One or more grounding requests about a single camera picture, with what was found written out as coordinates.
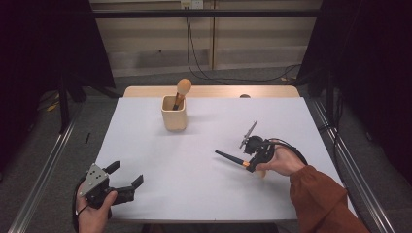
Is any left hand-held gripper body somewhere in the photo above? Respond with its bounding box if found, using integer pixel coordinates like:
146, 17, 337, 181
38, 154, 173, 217
77, 162, 136, 210

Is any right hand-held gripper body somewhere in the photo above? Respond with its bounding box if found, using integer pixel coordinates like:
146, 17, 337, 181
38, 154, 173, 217
238, 120, 277, 164

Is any small makeup brush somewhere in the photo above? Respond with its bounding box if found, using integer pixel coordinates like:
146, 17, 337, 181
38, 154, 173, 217
214, 150, 268, 180

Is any cream square cup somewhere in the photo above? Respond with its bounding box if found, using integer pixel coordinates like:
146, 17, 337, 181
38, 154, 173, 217
160, 94, 189, 132

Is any wooden spoon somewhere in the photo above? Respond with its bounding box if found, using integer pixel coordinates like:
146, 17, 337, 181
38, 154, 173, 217
172, 78, 192, 112

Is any person's right hand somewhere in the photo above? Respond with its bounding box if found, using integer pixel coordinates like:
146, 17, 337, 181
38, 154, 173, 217
255, 138, 308, 178

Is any person's left hand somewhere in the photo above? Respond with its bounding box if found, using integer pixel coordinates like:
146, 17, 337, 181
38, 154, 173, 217
75, 189, 119, 233

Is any white table mat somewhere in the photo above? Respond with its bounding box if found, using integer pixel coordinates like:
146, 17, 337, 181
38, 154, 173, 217
93, 96, 358, 222

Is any wooden table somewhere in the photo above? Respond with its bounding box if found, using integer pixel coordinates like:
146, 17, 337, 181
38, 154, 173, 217
122, 84, 301, 99

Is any black curtain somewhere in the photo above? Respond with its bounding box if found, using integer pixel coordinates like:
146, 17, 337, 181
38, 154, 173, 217
295, 0, 412, 185
0, 0, 117, 176

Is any black horizontal beam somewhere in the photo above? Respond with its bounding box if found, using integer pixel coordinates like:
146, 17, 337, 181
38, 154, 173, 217
91, 9, 322, 19

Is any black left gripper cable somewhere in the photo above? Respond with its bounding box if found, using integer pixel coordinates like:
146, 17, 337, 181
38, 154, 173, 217
71, 179, 90, 233

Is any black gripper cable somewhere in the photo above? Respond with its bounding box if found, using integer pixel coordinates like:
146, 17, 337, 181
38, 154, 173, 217
71, 179, 90, 233
268, 137, 309, 167

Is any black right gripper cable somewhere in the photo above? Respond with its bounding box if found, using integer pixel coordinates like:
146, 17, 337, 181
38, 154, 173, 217
268, 137, 309, 167

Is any metal floor rail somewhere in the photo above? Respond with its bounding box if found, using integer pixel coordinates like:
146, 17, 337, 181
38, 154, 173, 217
309, 96, 396, 233
7, 105, 86, 233

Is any black floor cable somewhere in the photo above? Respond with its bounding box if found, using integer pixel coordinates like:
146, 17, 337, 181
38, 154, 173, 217
319, 93, 346, 192

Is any vertical wall trim strip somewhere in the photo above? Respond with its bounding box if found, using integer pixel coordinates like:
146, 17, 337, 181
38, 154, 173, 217
209, 0, 218, 71

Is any black wall cable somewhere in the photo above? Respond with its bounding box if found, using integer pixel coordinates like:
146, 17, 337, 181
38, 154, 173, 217
186, 7, 303, 83
189, 7, 292, 83

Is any white wall socket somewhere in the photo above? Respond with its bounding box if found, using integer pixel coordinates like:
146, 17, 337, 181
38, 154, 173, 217
180, 0, 204, 10

